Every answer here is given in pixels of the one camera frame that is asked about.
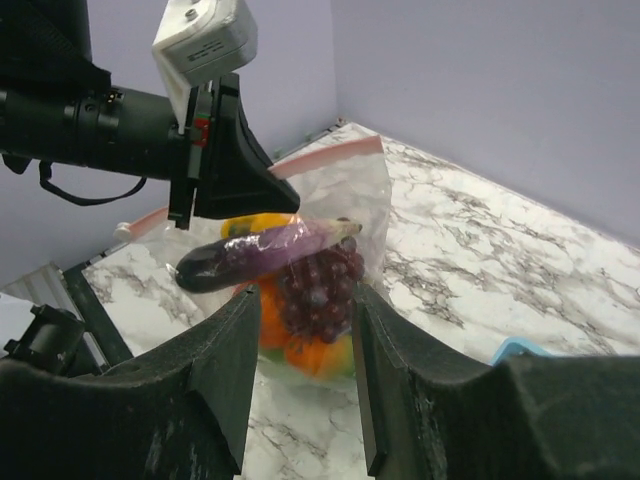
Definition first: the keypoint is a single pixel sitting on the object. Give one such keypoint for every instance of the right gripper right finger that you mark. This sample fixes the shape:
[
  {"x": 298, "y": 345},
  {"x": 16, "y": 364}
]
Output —
[{"x": 430, "y": 412}]

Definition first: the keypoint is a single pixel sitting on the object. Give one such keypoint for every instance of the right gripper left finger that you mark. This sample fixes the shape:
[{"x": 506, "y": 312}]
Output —
[{"x": 179, "y": 411}]

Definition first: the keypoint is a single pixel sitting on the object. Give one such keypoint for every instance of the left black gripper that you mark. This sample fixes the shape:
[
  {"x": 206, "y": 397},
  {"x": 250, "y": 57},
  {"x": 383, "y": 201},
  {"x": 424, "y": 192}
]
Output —
[{"x": 215, "y": 167}]

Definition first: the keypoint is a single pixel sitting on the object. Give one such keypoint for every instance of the yellow bell pepper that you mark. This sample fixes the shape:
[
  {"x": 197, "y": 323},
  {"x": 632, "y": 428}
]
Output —
[{"x": 242, "y": 225}]

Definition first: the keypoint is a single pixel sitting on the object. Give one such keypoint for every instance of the small purple eggplant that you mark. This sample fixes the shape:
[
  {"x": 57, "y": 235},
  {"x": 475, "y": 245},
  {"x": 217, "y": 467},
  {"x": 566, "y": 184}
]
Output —
[{"x": 238, "y": 259}]

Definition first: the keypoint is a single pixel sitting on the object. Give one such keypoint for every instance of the clear pink zip bag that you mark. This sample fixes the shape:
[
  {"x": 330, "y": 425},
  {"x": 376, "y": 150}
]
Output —
[{"x": 345, "y": 181}]

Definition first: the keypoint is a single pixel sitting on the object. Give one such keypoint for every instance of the orange fruit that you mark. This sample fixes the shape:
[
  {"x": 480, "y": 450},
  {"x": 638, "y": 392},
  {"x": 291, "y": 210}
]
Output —
[{"x": 314, "y": 359}]

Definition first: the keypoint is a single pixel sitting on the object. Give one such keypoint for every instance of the orange mini pumpkin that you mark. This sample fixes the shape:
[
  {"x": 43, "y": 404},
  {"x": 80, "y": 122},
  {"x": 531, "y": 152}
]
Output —
[{"x": 273, "y": 334}]

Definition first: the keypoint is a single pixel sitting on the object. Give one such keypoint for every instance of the red grape bunch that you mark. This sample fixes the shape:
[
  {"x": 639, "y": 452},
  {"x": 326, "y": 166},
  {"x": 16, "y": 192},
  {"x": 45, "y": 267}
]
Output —
[{"x": 318, "y": 292}]

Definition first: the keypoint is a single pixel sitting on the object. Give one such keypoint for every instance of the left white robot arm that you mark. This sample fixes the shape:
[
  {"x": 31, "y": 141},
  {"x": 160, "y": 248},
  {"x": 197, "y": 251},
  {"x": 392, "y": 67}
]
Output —
[{"x": 45, "y": 45}]

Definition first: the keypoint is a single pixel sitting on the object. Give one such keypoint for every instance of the light blue plastic basket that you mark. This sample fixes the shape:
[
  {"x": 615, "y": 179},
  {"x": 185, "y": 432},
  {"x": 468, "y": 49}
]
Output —
[{"x": 517, "y": 346}]

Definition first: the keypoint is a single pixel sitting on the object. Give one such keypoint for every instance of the aluminium side rail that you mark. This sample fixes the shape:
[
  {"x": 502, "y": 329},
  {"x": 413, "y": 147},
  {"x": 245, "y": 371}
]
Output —
[{"x": 308, "y": 139}]

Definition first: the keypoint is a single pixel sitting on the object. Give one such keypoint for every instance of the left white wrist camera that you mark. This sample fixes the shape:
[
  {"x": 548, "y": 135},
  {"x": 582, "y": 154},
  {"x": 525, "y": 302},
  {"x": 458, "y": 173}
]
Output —
[{"x": 198, "y": 41}]

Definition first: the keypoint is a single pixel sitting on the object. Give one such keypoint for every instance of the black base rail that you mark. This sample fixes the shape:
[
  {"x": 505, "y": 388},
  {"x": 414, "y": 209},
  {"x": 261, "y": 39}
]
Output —
[{"x": 52, "y": 320}]

